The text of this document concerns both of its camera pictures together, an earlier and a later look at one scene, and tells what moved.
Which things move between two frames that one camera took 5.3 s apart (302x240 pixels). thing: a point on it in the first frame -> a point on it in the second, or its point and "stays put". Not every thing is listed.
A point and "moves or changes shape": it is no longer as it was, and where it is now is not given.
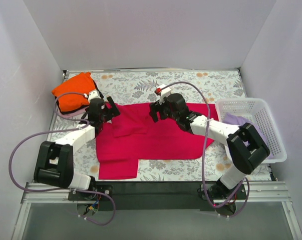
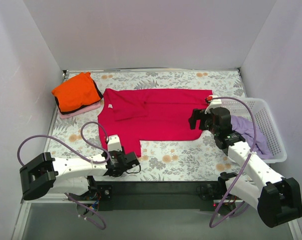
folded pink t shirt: x=74 y=114 stays put
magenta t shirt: x=123 y=140 moves or changes shape
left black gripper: x=108 y=111 -> x=130 y=160
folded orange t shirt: x=82 y=83 stays put
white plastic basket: x=259 y=111 stays put
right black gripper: x=160 y=111 -> x=199 y=119
